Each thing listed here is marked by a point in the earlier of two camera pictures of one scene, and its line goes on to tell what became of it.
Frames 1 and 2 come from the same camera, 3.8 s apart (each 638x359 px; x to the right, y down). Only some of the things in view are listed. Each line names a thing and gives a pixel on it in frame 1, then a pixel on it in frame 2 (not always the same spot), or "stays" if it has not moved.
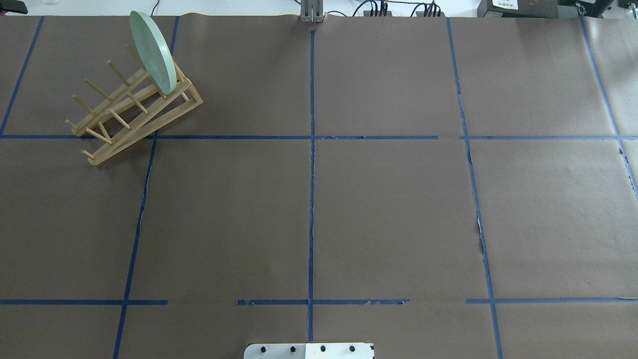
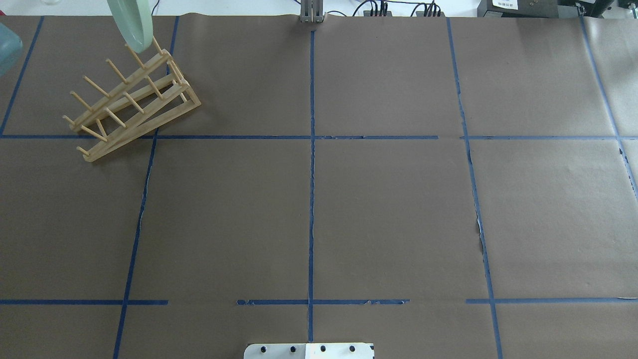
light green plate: x=154 y=53 → x=134 y=18
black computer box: x=518 y=9 stays
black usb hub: x=368 y=13 stays
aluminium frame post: x=311 y=11 stays
